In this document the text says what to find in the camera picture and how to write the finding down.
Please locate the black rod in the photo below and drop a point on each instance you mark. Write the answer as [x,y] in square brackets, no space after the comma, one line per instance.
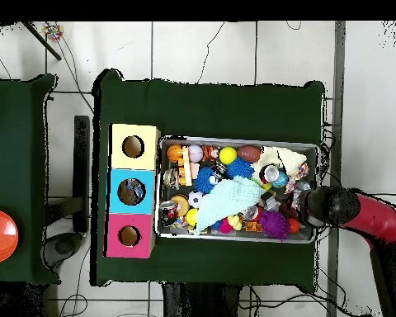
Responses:
[41,40]

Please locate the wooden box with three holes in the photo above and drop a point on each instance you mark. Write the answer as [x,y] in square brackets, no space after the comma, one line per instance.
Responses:
[132,163]

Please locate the orange plastic bowl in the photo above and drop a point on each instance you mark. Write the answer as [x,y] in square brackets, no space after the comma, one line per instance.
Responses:
[0,236]

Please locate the white toy baseball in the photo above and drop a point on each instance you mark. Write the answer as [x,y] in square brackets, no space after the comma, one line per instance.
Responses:
[195,154]

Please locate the silver mesh bin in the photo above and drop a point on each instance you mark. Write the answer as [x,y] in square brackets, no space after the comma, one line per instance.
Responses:
[165,231]

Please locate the purple spiky ball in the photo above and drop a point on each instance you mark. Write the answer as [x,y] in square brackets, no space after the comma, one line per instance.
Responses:
[274,225]

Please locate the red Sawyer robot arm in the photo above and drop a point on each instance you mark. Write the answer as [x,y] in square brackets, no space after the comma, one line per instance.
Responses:
[366,214]

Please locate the orange toy building block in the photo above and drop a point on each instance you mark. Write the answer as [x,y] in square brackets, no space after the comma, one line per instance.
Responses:
[184,168]

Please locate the brown toy football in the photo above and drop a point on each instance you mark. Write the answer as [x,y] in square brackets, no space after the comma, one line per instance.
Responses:
[249,154]

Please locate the clear printed plastic wrapper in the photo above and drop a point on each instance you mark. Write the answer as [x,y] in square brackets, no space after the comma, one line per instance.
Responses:
[134,191]

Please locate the smooth yellow ball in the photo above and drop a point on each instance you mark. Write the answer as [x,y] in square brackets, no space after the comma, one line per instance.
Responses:
[228,155]

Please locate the small orange-red ball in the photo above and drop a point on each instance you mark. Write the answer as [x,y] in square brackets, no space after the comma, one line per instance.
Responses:
[293,226]

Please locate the orange toy basketball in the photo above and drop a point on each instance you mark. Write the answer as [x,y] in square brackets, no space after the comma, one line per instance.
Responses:
[173,153]

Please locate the mint green knitted cloth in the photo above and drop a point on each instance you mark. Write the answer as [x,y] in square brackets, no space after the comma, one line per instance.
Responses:
[231,198]

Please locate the yellow tennis ball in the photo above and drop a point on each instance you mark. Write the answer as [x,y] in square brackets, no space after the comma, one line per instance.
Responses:
[192,217]

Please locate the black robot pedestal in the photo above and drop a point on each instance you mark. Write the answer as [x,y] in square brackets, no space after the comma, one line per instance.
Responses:
[198,302]

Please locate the blue koosh ball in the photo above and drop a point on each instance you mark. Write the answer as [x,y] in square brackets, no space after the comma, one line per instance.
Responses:
[240,168]

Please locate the dark green tablecloth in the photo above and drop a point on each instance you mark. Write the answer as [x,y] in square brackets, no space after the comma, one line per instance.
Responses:
[16,165]
[201,109]

